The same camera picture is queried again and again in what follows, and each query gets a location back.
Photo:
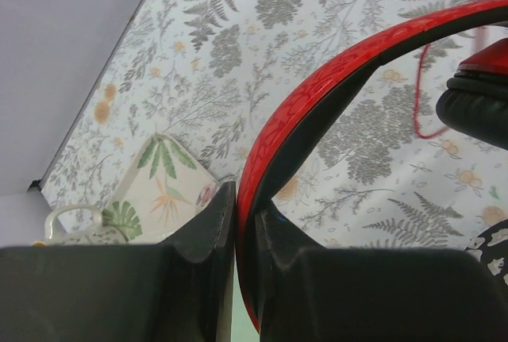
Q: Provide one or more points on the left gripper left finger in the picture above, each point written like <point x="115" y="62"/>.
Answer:
<point x="180" y="289"/>

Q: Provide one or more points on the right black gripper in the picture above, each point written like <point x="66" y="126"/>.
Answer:
<point x="490" y="249"/>

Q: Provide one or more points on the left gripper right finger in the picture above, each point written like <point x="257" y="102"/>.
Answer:
<point x="307" y="292"/>

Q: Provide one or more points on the red headphones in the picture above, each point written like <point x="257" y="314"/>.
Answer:
<point x="301" y="120"/>

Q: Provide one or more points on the green ceramic plate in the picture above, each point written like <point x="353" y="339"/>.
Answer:
<point x="242" y="329"/>

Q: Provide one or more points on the floral rectangular tray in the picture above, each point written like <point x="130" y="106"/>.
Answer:
<point x="163" y="189"/>

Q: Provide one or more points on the floral tablecloth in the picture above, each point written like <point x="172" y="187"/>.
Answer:
<point x="211" y="72"/>

